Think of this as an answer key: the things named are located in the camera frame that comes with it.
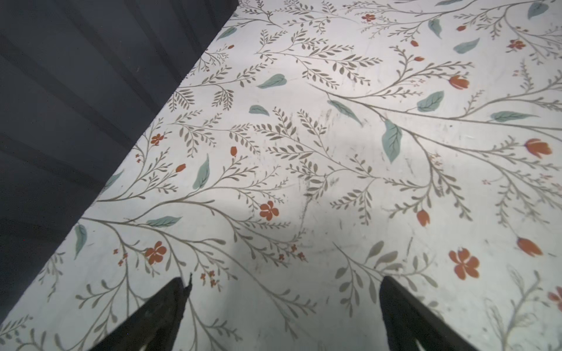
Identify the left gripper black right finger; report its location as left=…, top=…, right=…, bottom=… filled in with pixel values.
left=379, top=276, right=476, bottom=351

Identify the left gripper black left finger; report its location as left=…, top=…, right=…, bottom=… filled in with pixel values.
left=92, top=277, right=193, bottom=351

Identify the floral table mat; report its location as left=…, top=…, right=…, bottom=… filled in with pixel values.
left=1, top=1, right=561, bottom=350

